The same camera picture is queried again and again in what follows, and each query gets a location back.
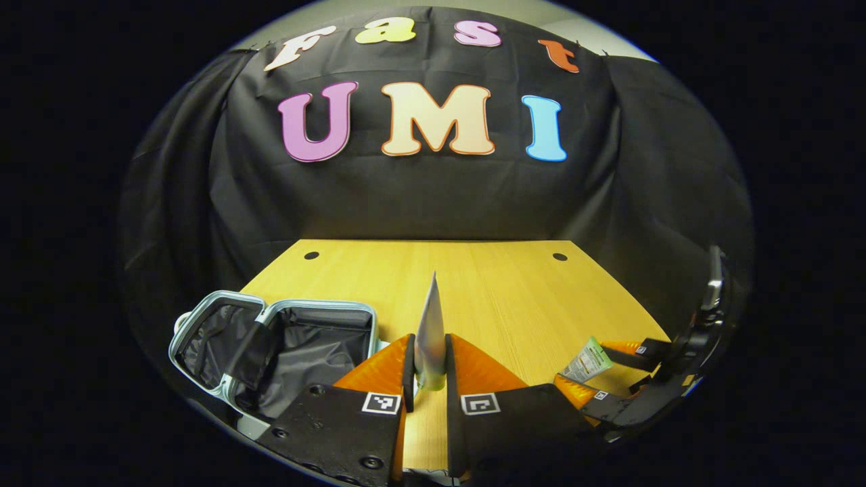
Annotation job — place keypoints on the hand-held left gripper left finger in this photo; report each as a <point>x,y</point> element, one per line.
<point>408,375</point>

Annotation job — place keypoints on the white tube green label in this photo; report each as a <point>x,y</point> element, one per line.
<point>587,360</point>

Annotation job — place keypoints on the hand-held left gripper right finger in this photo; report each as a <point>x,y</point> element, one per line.
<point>454,433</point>

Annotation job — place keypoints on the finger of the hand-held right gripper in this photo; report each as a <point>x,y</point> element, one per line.
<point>616,406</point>
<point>646,353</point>

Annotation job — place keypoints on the light blue suitcase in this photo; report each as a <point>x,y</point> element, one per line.
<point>318,352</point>

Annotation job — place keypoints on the black backdrop cloth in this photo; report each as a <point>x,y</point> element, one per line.
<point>406,196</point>

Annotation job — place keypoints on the silver squeeze tube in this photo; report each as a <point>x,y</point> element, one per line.
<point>431,331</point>

